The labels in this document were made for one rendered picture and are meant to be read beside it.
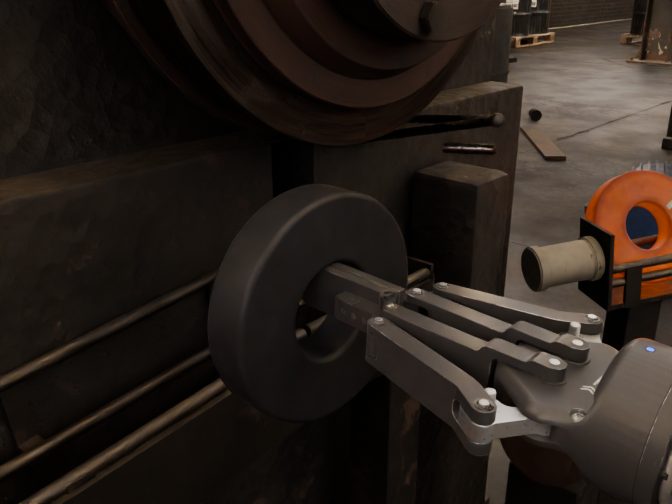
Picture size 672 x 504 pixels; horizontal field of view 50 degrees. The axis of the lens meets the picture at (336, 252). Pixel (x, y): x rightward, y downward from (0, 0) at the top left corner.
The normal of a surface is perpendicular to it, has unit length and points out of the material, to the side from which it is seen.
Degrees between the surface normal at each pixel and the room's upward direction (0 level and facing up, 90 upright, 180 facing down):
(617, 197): 62
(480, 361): 90
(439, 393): 90
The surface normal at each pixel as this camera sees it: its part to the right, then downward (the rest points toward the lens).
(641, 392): -0.39, -0.55
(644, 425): -0.55, -0.24
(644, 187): 0.14, -0.12
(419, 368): -0.83, 0.20
